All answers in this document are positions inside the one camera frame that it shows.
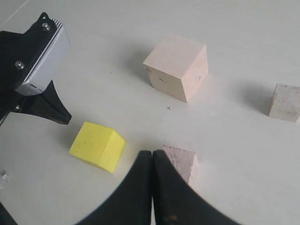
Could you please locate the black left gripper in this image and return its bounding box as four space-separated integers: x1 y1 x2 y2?
0 30 72 125

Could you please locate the yellow cube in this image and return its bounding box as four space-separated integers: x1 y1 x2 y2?
69 121 126 173

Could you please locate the large pale wooden cube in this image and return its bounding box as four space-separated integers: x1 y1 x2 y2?
143 34 209 103

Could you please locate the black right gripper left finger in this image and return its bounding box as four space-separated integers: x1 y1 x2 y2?
78 150 152 225

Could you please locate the medium grainy wooden cube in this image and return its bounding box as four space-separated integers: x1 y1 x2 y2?
162 145 199 190

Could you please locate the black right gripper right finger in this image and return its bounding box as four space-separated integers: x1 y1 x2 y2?
152 150 238 225

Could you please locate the small pale wooden cube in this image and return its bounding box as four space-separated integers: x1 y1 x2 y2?
269 83 300 122

